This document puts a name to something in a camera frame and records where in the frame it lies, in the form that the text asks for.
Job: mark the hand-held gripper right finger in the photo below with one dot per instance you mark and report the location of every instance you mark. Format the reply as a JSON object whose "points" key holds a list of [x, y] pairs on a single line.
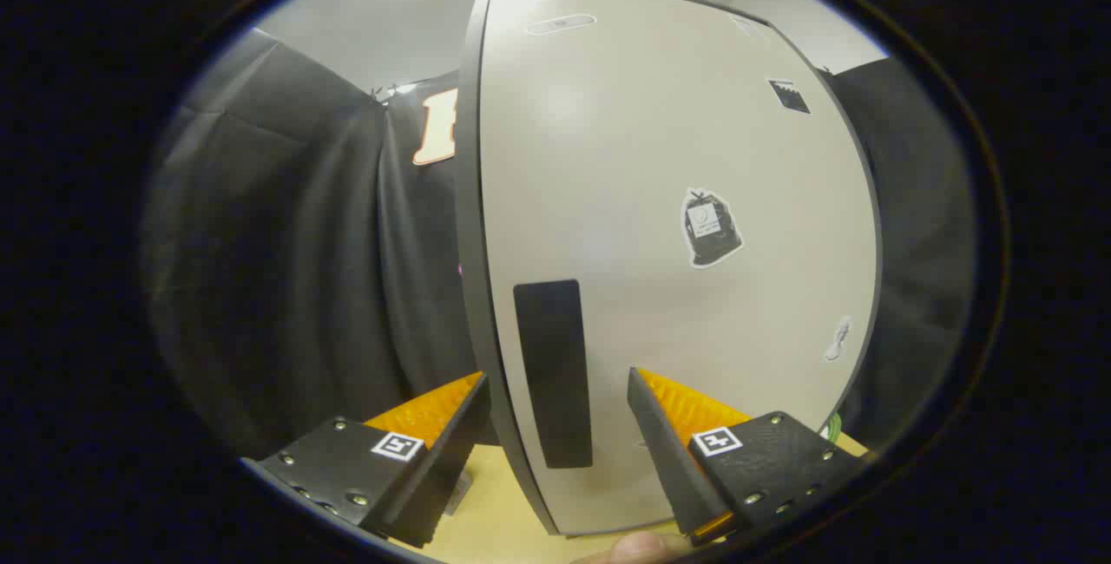
{"points": [[673, 460]]}

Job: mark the black backdrop cloth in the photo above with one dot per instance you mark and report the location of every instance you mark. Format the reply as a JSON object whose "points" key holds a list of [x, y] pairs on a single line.
{"points": [[286, 243]]}

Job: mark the white shoe cabinet door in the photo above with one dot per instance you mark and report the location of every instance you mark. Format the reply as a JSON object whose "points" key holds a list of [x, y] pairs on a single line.
{"points": [[651, 139]]}

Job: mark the grey shoe cabinet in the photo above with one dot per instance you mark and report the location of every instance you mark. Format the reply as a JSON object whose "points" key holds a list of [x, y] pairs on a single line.
{"points": [[467, 243]]}

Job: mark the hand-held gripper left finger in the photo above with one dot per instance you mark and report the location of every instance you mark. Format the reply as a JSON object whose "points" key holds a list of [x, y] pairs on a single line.
{"points": [[434, 468]]}

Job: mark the green white round object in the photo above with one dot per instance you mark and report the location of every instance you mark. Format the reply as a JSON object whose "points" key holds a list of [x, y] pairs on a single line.
{"points": [[835, 427]]}

